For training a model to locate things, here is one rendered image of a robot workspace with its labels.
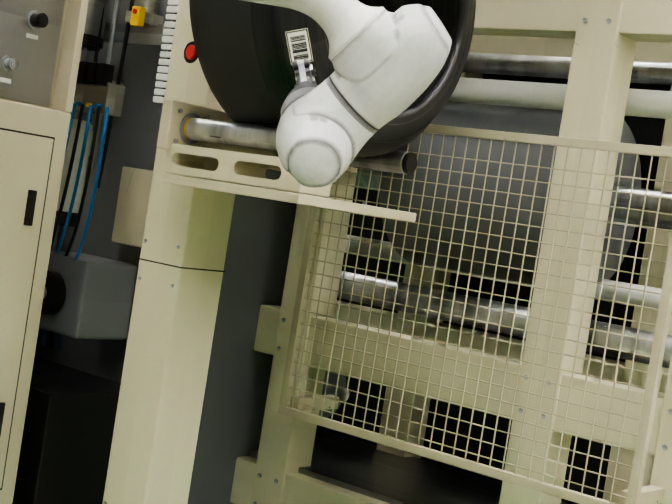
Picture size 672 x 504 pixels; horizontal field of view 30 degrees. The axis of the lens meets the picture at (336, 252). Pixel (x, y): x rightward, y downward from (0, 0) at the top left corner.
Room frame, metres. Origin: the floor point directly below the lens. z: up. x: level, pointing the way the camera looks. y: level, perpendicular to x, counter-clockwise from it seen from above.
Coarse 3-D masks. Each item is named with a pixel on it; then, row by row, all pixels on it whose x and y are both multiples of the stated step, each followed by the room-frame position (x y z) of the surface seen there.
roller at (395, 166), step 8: (392, 152) 2.51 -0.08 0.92; (400, 152) 2.50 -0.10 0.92; (408, 152) 2.50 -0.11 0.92; (360, 160) 2.55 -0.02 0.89; (368, 160) 2.54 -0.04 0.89; (376, 160) 2.52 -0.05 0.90; (384, 160) 2.51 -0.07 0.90; (392, 160) 2.50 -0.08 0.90; (400, 160) 2.49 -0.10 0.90; (408, 160) 2.49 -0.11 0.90; (416, 160) 2.51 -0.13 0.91; (368, 168) 2.55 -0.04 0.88; (376, 168) 2.54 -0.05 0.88; (384, 168) 2.52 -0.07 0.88; (392, 168) 2.51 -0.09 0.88; (400, 168) 2.49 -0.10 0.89; (408, 168) 2.49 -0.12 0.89
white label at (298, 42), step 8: (288, 32) 2.19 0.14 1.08; (296, 32) 2.19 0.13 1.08; (304, 32) 2.19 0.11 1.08; (288, 40) 2.20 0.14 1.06; (296, 40) 2.20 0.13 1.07; (304, 40) 2.20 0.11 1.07; (288, 48) 2.20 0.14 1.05; (296, 48) 2.20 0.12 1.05; (304, 48) 2.20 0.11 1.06; (296, 56) 2.21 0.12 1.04; (304, 56) 2.21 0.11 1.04; (312, 56) 2.21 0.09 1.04
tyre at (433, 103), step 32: (192, 0) 2.31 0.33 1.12; (224, 0) 2.25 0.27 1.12; (384, 0) 2.74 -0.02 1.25; (416, 0) 2.70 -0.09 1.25; (448, 0) 2.64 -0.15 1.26; (192, 32) 2.34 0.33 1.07; (224, 32) 2.27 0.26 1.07; (256, 32) 2.22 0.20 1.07; (320, 32) 2.21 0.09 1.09; (448, 32) 2.64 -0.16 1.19; (224, 64) 2.31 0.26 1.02; (256, 64) 2.25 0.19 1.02; (288, 64) 2.22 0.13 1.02; (320, 64) 2.22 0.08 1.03; (448, 64) 2.53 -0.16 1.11; (224, 96) 2.37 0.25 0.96; (256, 96) 2.31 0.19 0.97; (448, 96) 2.54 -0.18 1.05; (384, 128) 2.38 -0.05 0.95; (416, 128) 2.47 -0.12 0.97
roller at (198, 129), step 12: (192, 120) 2.47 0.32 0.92; (204, 120) 2.45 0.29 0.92; (216, 120) 2.44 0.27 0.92; (192, 132) 2.46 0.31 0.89; (204, 132) 2.44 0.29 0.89; (216, 132) 2.42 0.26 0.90; (228, 132) 2.40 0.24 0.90; (240, 132) 2.38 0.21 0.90; (252, 132) 2.36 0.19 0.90; (264, 132) 2.34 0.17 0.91; (228, 144) 2.42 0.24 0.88; (240, 144) 2.39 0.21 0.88; (252, 144) 2.37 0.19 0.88; (264, 144) 2.35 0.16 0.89
